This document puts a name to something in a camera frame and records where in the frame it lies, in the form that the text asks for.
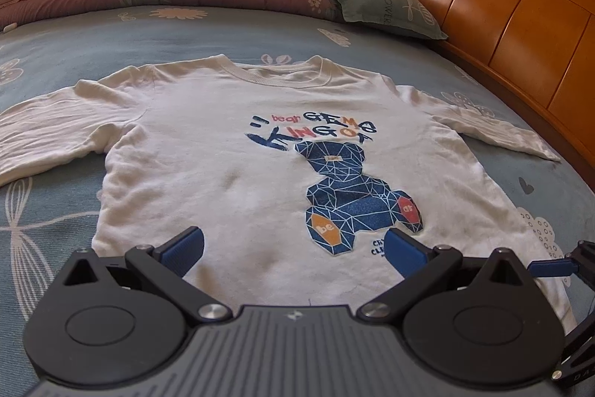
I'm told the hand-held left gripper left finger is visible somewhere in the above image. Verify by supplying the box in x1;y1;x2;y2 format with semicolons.
62;226;233;323

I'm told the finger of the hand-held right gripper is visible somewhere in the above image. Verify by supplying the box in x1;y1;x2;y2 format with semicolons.
562;308;595;353
527;239;595;285

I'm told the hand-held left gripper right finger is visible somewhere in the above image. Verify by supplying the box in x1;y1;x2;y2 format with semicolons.
356;227;528;323

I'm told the white printed sweatshirt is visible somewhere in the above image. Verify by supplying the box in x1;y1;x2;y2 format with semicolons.
0;53;577;337

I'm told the bed with blue floral sheet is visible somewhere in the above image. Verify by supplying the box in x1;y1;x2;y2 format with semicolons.
0;4;595;397

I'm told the wooden bed headboard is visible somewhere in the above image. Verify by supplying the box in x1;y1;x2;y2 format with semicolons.
356;0;595;188

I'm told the green printed pillow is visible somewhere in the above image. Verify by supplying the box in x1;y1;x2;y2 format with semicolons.
330;0;449;42

